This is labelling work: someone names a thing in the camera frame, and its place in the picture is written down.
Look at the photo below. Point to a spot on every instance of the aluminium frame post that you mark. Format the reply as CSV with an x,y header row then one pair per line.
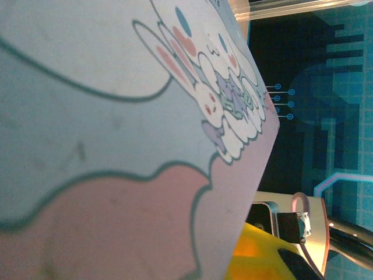
x,y
291,8

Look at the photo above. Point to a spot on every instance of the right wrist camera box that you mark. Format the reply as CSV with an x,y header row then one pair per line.
x,y
262,216

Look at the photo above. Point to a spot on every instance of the black utensil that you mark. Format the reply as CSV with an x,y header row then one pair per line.
x,y
349,242

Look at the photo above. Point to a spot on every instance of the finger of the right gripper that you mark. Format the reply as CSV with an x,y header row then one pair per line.
x,y
294,264
253,251

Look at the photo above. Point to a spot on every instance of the beige and salmon holder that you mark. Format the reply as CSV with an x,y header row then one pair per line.
x,y
317,218

